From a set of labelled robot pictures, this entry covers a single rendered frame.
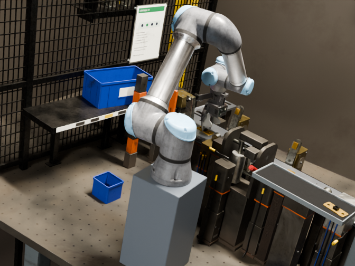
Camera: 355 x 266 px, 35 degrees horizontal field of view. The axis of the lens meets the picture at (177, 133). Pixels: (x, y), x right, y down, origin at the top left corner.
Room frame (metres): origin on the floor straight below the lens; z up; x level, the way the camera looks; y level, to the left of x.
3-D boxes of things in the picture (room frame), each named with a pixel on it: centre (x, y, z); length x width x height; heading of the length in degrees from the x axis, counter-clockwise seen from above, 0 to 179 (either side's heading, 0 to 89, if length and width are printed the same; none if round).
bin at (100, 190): (2.17, 0.27, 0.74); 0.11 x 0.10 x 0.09; 53
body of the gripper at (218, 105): (2.40, -0.15, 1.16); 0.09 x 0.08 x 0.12; 53
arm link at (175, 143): (1.77, 0.00, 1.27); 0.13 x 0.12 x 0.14; 66
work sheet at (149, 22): (2.83, 0.25, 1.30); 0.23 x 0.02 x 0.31; 143
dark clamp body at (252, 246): (1.95, -0.40, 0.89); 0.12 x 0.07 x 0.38; 143
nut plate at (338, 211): (1.64, -0.58, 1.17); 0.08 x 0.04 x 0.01; 45
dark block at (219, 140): (2.10, -0.19, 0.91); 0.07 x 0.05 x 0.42; 143
